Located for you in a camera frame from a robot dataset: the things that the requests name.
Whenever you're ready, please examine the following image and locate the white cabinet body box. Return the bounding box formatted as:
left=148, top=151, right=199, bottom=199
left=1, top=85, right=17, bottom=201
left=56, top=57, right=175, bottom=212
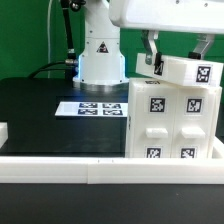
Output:
left=125, top=78, right=222, bottom=159

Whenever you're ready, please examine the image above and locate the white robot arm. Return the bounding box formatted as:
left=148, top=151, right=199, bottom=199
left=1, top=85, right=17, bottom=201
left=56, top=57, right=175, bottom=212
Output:
left=59, top=0, right=224, bottom=87

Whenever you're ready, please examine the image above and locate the white base marker plate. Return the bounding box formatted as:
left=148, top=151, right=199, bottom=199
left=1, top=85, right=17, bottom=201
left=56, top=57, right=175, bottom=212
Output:
left=55, top=102, right=128, bottom=117

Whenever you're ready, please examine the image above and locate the white thin cable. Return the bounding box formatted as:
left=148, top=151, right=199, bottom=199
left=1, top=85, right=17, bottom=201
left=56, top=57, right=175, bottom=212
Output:
left=46, top=0, right=54, bottom=79

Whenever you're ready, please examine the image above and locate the black cable hose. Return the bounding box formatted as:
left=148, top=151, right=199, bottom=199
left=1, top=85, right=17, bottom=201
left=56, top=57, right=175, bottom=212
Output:
left=27, top=0, right=87, bottom=80

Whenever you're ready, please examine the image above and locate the white cabinet top block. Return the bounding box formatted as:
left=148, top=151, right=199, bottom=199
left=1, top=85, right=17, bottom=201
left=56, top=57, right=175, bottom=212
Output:
left=136, top=53, right=223, bottom=87

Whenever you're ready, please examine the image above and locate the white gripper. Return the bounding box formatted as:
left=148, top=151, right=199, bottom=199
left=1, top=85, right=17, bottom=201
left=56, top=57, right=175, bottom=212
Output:
left=109, top=0, right=224, bottom=76

